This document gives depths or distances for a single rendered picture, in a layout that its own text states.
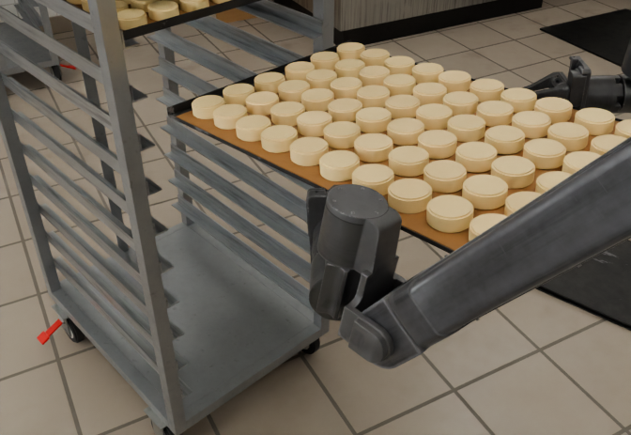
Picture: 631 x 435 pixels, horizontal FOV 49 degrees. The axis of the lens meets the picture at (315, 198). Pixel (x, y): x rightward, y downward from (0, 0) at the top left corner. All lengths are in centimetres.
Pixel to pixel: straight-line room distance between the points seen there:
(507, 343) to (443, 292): 149
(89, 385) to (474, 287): 153
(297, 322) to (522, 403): 62
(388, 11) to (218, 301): 230
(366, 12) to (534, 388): 234
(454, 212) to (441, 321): 19
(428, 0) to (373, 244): 339
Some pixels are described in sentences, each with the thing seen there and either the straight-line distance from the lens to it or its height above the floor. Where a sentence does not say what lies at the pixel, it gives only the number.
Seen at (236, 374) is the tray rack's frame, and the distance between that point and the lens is 173.
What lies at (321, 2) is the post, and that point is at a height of 101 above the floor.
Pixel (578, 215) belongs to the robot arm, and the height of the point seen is 117.
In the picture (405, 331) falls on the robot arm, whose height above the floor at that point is 102.
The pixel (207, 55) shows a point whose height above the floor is 78.
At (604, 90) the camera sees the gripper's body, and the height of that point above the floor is 101.
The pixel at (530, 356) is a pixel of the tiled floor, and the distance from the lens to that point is 204.
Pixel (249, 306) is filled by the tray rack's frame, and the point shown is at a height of 15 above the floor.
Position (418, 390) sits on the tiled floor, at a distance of 190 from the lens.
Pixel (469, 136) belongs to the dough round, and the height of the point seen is 100.
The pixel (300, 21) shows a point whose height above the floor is 96.
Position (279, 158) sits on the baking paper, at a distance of 91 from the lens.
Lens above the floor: 144
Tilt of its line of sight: 35 degrees down
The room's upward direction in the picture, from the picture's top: straight up
